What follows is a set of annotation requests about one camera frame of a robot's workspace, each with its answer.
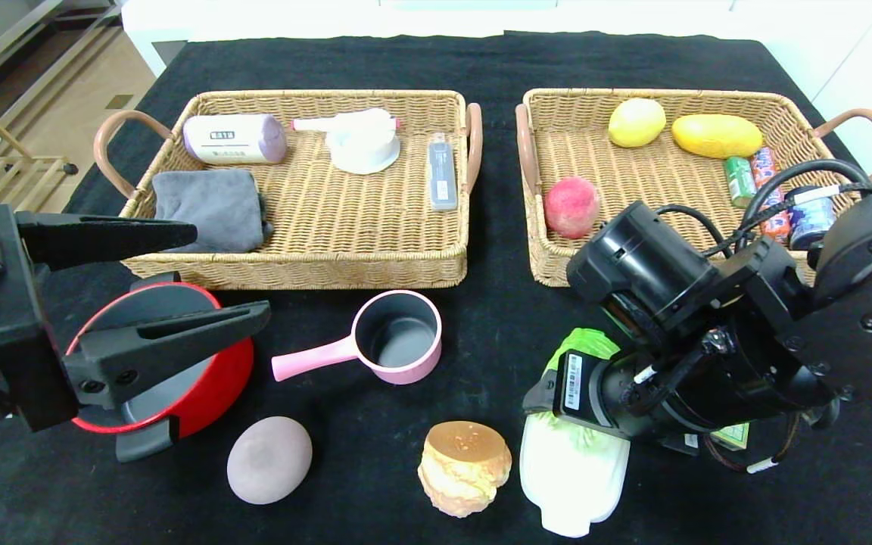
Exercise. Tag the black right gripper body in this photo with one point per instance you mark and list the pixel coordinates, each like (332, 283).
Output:
(574, 382)

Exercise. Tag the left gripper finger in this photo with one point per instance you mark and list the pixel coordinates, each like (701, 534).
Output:
(141, 363)
(103, 236)

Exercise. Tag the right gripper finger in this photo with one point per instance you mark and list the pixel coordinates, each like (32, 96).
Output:
(542, 401)

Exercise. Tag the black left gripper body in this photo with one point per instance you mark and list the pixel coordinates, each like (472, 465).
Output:
(6, 318)

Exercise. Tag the toy napa cabbage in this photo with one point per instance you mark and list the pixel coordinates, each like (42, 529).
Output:
(572, 477)

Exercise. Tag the toy burger bun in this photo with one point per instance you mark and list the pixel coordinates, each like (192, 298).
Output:
(464, 469)

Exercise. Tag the playing card box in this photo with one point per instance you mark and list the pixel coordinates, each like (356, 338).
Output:
(731, 437)

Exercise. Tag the black tablecloth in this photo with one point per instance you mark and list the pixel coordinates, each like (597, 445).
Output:
(481, 325)

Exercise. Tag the wooden slatted rack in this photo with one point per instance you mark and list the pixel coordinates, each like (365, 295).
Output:
(27, 159)

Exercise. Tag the grey folded towel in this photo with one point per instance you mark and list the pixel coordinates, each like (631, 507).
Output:
(216, 200)

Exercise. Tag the pink saucepan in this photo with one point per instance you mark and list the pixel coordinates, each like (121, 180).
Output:
(406, 372)

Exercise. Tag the pale purple egg-shaped taro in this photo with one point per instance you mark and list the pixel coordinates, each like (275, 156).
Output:
(269, 459)

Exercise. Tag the white purple cylindrical bottle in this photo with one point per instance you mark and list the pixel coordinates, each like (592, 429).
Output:
(233, 139)

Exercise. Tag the red peach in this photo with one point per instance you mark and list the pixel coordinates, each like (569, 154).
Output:
(572, 208)

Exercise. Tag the grey slim rectangular case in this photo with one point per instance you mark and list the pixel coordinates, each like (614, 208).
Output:
(443, 175)

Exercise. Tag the yellow lemon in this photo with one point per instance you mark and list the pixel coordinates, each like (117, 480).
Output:
(636, 123)

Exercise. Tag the white cup with brush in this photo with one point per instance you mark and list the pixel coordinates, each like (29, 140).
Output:
(362, 150)

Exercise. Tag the yellow mango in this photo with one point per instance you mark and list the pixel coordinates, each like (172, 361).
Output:
(716, 136)

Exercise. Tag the dark blue jar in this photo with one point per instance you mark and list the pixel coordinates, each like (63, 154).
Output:
(811, 223)

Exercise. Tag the orange sausage pack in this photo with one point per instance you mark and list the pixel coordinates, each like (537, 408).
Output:
(765, 170)

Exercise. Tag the white table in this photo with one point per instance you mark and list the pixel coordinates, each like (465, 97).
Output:
(292, 19)

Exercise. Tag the grey metal shelf frame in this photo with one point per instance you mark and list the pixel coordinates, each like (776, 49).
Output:
(12, 45)

